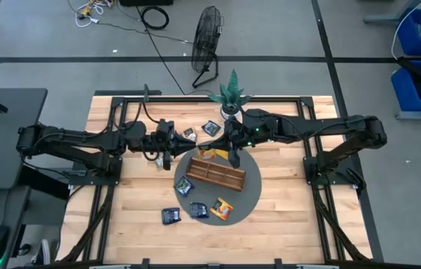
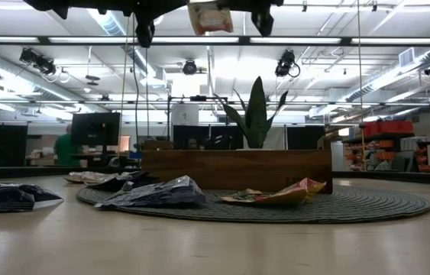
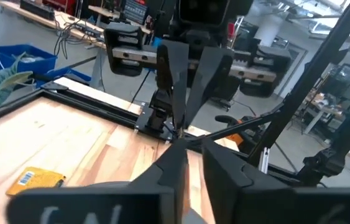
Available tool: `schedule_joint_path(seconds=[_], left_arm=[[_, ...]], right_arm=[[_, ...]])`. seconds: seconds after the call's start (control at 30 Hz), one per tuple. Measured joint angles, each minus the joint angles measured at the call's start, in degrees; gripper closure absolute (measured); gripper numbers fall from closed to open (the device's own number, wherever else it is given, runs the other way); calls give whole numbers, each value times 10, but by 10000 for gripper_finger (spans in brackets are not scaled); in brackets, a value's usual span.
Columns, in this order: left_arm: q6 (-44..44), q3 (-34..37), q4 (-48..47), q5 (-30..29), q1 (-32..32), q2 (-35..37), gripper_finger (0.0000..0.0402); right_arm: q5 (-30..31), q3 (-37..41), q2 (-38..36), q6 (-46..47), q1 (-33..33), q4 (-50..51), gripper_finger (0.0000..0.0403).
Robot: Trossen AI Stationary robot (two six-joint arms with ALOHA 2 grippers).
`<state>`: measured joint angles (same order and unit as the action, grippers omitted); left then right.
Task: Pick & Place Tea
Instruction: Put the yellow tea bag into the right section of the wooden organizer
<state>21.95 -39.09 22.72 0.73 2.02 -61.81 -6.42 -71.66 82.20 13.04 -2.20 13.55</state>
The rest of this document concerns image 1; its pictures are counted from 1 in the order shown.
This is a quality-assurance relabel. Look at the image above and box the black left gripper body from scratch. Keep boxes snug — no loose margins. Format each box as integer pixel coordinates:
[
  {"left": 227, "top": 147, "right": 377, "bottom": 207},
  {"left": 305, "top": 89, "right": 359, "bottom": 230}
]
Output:
[{"left": 156, "top": 136, "right": 176, "bottom": 171}]

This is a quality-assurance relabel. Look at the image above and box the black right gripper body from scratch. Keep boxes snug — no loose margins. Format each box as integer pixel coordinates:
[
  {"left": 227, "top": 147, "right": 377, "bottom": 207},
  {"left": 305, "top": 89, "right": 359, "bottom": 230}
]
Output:
[{"left": 224, "top": 121, "right": 245, "bottom": 170}]

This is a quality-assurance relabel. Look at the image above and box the dark blue blackcurrant tea packet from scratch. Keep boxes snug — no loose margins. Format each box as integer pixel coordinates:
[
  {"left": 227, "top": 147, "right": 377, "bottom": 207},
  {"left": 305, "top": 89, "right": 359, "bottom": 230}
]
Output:
[
  {"left": 188, "top": 202, "right": 210, "bottom": 220},
  {"left": 161, "top": 207, "right": 182, "bottom": 226},
  {"left": 174, "top": 176, "right": 196, "bottom": 198},
  {"left": 200, "top": 120, "right": 222, "bottom": 137}
]

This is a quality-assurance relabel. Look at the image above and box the wooden tea organizer box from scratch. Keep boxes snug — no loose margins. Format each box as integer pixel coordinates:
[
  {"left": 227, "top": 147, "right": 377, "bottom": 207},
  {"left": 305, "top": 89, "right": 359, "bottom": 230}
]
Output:
[{"left": 185, "top": 156, "right": 247, "bottom": 193}]

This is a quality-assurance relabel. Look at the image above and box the potted green snake plant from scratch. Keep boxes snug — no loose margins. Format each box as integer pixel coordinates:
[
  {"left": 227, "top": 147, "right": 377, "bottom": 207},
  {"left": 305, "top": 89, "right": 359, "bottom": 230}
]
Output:
[{"left": 207, "top": 69, "right": 253, "bottom": 121}]

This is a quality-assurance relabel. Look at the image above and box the round grey woven placemat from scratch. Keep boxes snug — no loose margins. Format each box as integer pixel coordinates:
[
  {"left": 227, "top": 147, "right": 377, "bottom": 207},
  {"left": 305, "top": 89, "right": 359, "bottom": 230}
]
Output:
[{"left": 173, "top": 140, "right": 262, "bottom": 226}]

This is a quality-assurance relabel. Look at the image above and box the black floor fan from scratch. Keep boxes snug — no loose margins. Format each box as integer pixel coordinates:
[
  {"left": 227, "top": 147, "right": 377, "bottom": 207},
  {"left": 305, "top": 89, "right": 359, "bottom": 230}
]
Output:
[{"left": 190, "top": 4, "right": 226, "bottom": 90}]

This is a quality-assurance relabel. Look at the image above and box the black equipment case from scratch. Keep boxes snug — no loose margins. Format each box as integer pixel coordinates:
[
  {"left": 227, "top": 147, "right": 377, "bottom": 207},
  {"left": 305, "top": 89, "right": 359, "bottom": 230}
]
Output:
[{"left": 18, "top": 164, "right": 72, "bottom": 201}]

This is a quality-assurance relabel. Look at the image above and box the black flat case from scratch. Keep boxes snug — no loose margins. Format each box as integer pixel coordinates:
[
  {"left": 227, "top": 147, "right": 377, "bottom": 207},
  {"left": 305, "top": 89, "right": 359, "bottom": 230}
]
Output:
[{"left": 119, "top": 0, "right": 174, "bottom": 7}]

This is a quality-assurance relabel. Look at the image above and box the person's shoe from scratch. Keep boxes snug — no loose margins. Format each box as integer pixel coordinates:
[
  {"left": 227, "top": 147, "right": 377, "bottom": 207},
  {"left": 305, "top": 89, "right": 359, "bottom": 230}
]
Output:
[{"left": 32, "top": 238, "right": 52, "bottom": 266}]

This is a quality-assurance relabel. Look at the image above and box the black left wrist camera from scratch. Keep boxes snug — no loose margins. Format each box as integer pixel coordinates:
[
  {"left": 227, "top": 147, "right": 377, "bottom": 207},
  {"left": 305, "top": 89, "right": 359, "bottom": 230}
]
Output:
[{"left": 156, "top": 119, "right": 176, "bottom": 137}]

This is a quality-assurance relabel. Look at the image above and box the black metal table frame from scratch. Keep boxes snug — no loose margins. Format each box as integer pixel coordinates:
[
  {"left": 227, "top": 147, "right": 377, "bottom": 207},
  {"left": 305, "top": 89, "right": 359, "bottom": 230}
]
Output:
[{"left": 55, "top": 96, "right": 375, "bottom": 263}]

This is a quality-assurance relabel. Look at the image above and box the long black cable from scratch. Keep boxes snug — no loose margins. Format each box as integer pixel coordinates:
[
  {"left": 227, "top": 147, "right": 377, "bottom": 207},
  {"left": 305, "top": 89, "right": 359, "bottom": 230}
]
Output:
[{"left": 134, "top": 5, "right": 188, "bottom": 96}]

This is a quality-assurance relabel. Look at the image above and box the coiled black cable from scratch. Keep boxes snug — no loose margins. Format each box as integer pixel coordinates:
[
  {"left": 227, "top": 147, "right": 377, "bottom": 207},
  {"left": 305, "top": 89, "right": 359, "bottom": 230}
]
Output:
[{"left": 138, "top": 4, "right": 170, "bottom": 31}]

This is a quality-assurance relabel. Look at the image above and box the white cable bundle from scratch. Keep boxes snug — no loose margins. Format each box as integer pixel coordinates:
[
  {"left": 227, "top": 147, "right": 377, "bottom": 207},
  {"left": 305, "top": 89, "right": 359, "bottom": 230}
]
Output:
[{"left": 74, "top": 0, "right": 114, "bottom": 28}]

